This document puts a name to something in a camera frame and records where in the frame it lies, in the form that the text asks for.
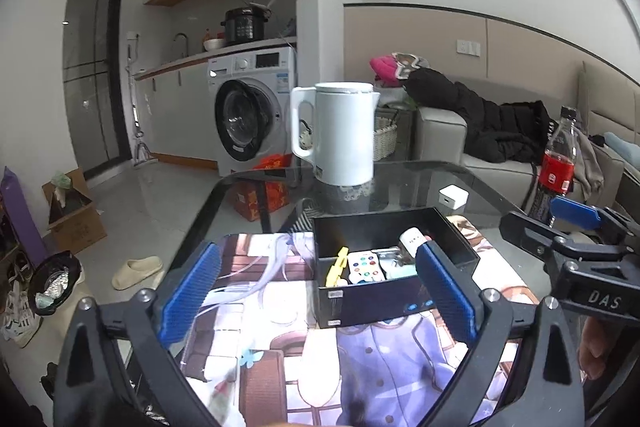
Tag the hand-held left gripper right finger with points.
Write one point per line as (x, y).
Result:
(447, 292)

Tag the mop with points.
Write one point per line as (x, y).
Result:
(140, 152)

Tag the patterned plush item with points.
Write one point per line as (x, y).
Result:
(410, 61)

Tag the pale green packet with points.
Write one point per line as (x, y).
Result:
(400, 273)

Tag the white washing machine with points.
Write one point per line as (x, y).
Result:
(250, 62)

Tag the black pressure cooker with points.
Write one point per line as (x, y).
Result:
(245, 27)

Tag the purple tall package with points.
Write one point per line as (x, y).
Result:
(20, 212)

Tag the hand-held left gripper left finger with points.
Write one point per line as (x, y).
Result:
(192, 294)

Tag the red box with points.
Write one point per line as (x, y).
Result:
(260, 197)

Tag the pink cloth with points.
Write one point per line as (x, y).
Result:
(385, 69)

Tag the cola bottle with red label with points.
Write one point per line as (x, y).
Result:
(555, 172)

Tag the beige slipper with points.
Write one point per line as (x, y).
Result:
(137, 272)

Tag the printed table mat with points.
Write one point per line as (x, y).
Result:
(380, 357)

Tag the black cardboard box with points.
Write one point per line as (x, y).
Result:
(370, 302)

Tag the white electric kettle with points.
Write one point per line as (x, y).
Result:
(345, 137)

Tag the brown cardboard box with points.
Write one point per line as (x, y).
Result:
(80, 227)

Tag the light blue cloth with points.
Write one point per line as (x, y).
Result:
(622, 144)

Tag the white remote with coloured buttons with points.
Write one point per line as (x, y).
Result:
(367, 268)

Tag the dark framed glass door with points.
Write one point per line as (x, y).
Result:
(92, 82)

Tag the yellow plastic tool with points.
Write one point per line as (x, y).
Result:
(336, 267)

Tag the white bowl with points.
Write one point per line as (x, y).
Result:
(214, 45)

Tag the clear round container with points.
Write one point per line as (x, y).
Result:
(397, 257)

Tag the white wicker basket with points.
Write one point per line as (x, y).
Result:
(390, 137)

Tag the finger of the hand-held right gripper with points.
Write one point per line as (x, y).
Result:
(530, 232)
(575, 212)

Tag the white charger cube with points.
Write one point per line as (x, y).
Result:
(453, 197)

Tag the white tube with red cap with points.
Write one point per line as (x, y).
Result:
(412, 239)

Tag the kitchen faucet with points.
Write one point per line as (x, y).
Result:
(180, 38)

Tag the black jacket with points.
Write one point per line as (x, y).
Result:
(470, 117)

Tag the white kitchen base cabinets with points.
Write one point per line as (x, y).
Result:
(192, 107)

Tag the grey garment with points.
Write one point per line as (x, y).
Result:
(590, 167)

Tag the black trash bin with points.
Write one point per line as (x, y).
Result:
(55, 282)

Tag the person's right hand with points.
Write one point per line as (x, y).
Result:
(594, 347)

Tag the white wall switch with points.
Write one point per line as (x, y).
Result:
(468, 48)

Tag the white sneaker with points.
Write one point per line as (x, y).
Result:
(20, 317)

